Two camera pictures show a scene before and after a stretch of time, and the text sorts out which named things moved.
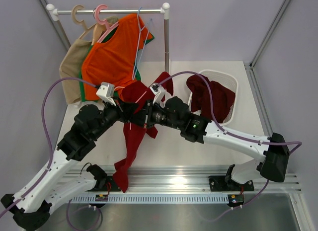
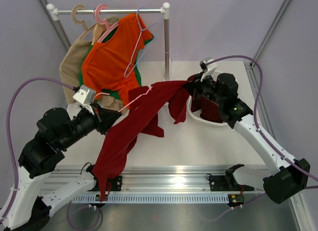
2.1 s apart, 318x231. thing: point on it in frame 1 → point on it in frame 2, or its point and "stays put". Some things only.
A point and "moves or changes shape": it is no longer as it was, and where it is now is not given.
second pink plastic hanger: x=109 y=29 stays put
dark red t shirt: x=141 y=95 moves or changes shape
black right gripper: x=146 y=115 → x=198 y=86
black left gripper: x=125 y=111 → x=106 y=118
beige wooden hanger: x=73 y=17 stays put
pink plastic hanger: x=140 y=97 moves or changes shape
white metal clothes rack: x=165 y=9 stays put
